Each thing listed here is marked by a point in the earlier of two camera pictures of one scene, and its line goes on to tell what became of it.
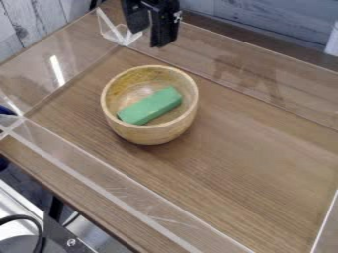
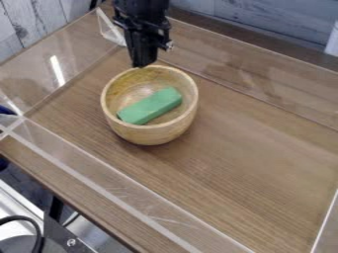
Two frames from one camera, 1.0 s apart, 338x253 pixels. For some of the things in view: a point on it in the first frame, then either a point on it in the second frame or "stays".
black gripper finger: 167,14 to 143,46
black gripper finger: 138,16 to 128,37
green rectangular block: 148,109 stays
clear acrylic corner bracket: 115,33 stays
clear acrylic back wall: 262,72 stays
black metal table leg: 56,209 stays
